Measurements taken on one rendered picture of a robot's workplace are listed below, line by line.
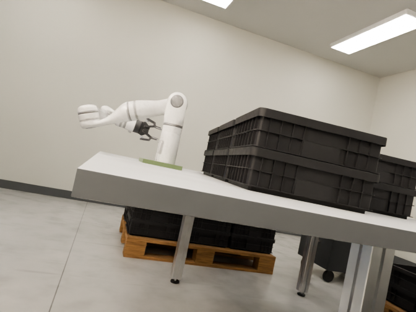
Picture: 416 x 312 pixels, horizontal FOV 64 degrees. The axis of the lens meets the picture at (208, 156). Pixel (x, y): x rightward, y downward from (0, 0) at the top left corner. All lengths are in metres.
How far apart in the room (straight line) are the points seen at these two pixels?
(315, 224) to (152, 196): 0.28
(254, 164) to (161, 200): 0.47
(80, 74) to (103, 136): 0.81
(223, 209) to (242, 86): 4.40
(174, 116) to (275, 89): 3.68
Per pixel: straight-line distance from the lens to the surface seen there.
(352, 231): 0.65
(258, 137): 0.92
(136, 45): 4.64
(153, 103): 1.60
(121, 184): 0.49
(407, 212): 1.56
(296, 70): 5.34
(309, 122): 0.97
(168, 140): 1.51
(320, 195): 0.99
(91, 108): 1.62
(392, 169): 1.50
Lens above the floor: 0.74
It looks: 2 degrees up
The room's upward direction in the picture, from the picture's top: 12 degrees clockwise
